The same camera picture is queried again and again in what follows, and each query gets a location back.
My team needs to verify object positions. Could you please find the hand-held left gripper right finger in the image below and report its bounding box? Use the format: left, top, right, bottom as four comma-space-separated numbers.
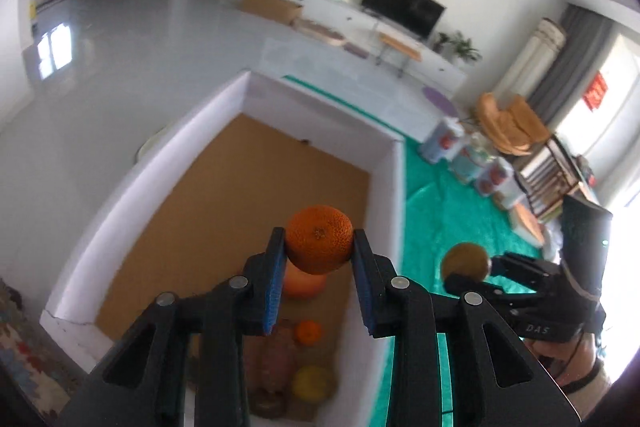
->
350, 229, 583, 427

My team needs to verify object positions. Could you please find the brown egg-shaped fruit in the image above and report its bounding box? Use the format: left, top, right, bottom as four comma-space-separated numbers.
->
282, 264, 328, 299

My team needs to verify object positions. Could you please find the dark wooden chair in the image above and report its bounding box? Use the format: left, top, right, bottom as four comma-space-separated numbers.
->
517, 134, 583, 220

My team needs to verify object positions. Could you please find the orange lounge chair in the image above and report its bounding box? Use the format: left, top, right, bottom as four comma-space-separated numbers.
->
475, 93, 553, 156

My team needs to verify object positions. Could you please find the small orange tangerine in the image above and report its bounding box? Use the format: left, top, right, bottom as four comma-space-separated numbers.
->
284, 205, 355, 275
294, 320, 323, 347

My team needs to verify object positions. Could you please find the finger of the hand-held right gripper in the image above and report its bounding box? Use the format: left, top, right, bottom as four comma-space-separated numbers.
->
489, 251, 560, 288
443, 272, 538, 314

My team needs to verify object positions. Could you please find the red sweet potato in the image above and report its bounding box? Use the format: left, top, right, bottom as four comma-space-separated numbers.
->
250, 324, 297, 393

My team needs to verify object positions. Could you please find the flat white and orange box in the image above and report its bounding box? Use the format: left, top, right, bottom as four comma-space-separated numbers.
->
510, 202, 546, 250

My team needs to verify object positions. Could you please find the patterned floor rug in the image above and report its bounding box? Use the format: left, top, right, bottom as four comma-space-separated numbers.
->
0, 277, 86, 413

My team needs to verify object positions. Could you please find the white television cabinet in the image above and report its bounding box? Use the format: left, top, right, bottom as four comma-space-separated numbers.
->
277, 0, 468, 100

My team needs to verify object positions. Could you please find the small wooden table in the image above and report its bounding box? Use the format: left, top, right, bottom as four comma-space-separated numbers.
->
375, 32, 422, 78

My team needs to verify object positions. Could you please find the brown cardboard box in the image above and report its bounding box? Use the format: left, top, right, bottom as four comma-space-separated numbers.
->
239, 0, 303, 26

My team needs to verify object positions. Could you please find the white jar with black lid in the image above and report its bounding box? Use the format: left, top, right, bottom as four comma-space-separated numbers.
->
495, 179, 526, 212

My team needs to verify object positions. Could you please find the large leafy potted plant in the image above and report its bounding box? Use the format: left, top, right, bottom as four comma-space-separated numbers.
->
447, 31, 483, 66

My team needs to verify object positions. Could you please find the green kiwi fruit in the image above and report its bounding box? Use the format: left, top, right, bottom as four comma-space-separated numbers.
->
440, 243, 492, 295

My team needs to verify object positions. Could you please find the glass jar with gold lid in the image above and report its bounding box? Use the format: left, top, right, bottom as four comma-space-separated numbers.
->
450, 132, 493, 184

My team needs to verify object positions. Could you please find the printed tin can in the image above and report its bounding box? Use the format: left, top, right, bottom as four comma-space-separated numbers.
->
475, 157, 513, 198
419, 117, 465, 164

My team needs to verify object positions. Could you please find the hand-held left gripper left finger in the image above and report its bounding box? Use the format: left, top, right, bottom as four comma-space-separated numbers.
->
52, 227, 288, 427

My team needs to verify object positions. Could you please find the grey curtain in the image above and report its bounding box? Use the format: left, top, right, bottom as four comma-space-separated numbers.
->
527, 4, 615, 128

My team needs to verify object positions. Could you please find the large yellow pear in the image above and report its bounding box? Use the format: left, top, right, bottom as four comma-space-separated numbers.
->
291, 365, 335, 403

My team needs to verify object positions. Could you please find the round beige floor cushion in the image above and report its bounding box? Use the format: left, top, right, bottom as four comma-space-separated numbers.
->
292, 18, 346, 48

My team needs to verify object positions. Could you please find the covered standing air conditioner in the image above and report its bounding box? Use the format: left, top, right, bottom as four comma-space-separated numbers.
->
492, 18, 568, 108

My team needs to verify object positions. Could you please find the person's right hand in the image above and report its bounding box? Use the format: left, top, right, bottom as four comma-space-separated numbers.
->
532, 334, 613, 415

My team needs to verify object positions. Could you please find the green tablecloth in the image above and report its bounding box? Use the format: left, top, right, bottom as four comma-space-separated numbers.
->
282, 76, 546, 427

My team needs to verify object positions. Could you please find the white cardboard box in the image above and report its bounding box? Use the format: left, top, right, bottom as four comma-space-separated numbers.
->
39, 69, 406, 427

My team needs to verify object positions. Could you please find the white round stool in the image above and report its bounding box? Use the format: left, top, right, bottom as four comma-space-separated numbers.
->
135, 124, 173, 162

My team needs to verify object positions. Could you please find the black television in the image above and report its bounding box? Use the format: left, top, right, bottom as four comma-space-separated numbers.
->
361, 0, 447, 42

